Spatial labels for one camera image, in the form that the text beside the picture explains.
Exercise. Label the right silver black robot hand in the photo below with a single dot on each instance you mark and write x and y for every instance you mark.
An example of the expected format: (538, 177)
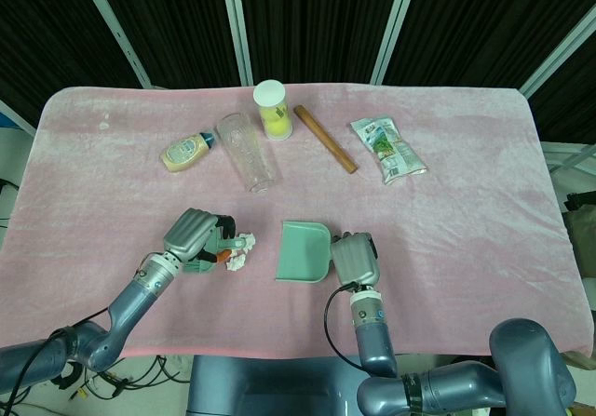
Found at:
(355, 260)

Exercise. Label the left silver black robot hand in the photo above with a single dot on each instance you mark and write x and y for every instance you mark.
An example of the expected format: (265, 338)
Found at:
(186, 234)

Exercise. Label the green dustpan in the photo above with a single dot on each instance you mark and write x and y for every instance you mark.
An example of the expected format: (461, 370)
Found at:
(300, 253)

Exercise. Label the white paper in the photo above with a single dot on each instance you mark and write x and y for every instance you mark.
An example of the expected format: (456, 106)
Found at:
(235, 262)
(246, 241)

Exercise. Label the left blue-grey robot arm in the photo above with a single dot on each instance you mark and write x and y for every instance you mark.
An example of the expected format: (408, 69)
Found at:
(125, 309)

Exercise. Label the green snack packet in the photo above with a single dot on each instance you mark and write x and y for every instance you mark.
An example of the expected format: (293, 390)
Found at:
(391, 148)

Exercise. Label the pink tablecloth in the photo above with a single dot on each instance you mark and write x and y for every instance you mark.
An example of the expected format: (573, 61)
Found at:
(419, 230)

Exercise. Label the mayonnaise squeeze bottle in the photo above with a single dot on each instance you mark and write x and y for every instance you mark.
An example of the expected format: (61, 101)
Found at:
(184, 151)

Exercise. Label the clear plastic cup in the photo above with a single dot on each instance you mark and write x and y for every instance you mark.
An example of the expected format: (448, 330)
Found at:
(247, 155)

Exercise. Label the wooden rolling pin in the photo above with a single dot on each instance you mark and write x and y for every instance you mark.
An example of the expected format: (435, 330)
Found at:
(326, 138)

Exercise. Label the blue-grey robot torso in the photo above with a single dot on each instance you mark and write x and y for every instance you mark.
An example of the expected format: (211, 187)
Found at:
(279, 388)

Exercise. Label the dark bag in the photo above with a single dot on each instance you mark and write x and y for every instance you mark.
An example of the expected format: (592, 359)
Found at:
(579, 230)

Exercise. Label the grey metal rack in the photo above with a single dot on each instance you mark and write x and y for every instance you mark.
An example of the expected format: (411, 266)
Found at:
(570, 155)

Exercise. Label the grey partition post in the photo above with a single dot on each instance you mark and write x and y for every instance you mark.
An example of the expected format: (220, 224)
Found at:
(237, 25)
(118, 30)
(559, 44)
(393, 25)

